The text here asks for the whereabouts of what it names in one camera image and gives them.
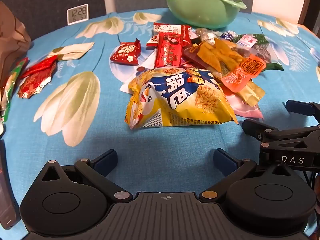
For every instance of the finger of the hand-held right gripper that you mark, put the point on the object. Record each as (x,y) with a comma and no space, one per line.
(252,127)
(297,107)

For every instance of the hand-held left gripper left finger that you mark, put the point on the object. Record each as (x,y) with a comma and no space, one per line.
(106,161)

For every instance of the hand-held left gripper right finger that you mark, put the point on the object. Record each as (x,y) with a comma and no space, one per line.
(223,161)

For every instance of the blue foil candy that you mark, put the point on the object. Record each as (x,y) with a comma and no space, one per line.
(228,36)

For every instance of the silver foil candy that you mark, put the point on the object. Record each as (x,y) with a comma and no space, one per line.
(206,35)

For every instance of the green plastic bowl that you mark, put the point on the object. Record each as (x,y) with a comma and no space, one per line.
(200,12)

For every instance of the red white snack packet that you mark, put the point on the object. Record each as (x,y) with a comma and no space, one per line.
(170,28)

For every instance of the gold candy wrapper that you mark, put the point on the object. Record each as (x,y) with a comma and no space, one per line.
(252,92)

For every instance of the orange snack packet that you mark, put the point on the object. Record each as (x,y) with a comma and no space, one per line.
(240,77)

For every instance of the blue floral tablecloth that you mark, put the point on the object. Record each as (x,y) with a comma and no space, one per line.
(162,150)

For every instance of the large yellow snack bag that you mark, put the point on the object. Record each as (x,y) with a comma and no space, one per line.
(175,100)

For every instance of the yellow clear snack packet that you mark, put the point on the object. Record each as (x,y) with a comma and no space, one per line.
(215,55)

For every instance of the white pink candy packet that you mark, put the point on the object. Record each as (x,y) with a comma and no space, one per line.
(246,40)

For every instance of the red gold patterned packet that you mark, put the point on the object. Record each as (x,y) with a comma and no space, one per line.
(35,85)

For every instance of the small red snack packet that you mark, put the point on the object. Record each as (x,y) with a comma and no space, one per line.
(125,53)

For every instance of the long red snack packet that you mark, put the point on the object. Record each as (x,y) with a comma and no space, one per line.
(170,50)

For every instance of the plain red snack packet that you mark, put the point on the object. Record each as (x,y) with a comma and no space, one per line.
(41,66)

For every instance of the green red snack packet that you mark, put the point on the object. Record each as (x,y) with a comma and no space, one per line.
(10,87)

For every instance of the tiny red white candy packet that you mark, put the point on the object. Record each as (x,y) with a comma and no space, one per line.
(153,41)

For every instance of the white digital clock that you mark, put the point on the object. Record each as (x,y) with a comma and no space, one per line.
(77,15)

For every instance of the brown paper bag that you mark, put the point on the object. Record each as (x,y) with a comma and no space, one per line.
(12,37)

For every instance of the dark grey felt panel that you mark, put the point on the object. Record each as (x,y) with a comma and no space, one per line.
(50,0)

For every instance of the dark brown door frame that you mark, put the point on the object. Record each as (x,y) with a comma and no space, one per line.
(311,2)

